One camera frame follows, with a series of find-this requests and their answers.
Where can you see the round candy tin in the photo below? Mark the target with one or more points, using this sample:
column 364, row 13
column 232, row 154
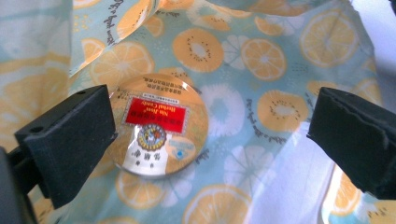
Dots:
column 162, row 130

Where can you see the citrus print tote bag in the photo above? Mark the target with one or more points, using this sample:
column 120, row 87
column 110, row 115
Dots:
column 236, row 62

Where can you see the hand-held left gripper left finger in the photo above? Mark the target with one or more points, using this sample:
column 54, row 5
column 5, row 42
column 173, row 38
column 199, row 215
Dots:
column 71, row 140

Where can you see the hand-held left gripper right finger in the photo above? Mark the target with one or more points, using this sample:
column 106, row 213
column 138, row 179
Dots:
column 355, row 137

